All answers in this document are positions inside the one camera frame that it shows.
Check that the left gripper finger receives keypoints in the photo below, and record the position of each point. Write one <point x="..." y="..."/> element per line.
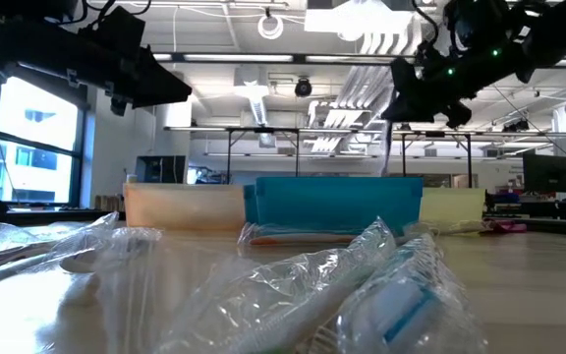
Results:
<point x="160" y="81"/>
<point x="157" y="96"/>

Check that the small teal plastic bin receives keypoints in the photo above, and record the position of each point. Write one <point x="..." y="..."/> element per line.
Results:
<point x="337" y="201"/>

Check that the black cabinet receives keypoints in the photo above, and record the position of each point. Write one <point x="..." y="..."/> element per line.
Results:
<point x="160" y="169"/>

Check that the large teal plastic bin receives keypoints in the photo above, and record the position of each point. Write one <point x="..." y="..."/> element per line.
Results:
<point x="249" y="201"/>

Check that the wrapped green toothbrush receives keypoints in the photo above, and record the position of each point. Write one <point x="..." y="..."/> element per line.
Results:
<point x="283" y="305"/>

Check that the blue storage crate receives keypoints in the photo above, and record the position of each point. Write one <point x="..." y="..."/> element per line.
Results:
<point x="506" y="198"/>

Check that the blue toothbrush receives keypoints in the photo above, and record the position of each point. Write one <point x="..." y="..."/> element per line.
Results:
<point x="406" y="305"/>

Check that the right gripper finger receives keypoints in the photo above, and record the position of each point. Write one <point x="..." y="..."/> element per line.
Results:
<point x="398" y="108"/>
<point x="413" y="115"/>

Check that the white ceiling duct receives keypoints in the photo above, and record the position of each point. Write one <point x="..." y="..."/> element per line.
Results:
<point x="256" y="98"/>

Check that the magenta cloth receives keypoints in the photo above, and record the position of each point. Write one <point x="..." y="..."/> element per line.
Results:
<point x="509" y="226"/>

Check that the orange toothbrush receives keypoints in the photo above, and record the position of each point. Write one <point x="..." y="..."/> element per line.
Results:
<point x="302" y="240"/>

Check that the black computer monitor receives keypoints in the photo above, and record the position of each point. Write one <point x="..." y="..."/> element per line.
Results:
<point x="548" y="172"/>

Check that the black background rig frame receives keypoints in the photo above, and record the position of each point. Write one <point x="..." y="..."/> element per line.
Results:
<point x="455" y="134"/>
<point x="263" y="130"/>

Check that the small yellow cup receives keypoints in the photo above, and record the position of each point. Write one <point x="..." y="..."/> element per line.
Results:
<point x="131" y="178"/>

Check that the black ceiling camera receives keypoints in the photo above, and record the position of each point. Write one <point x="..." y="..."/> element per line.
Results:
<point x="302" y="87"/>

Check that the large window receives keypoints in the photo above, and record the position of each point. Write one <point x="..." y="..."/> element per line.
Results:
<point x="37" y="128"/>

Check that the orange plastic bin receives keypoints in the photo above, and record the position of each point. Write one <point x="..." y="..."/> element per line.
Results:
<point x="185" y="206"/>

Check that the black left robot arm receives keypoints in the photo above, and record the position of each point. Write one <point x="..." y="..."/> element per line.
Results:
<point x="27" y="39"/>

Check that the yellow plastic bin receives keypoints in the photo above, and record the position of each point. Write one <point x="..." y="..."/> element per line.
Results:
<point x="452" y="206"/>

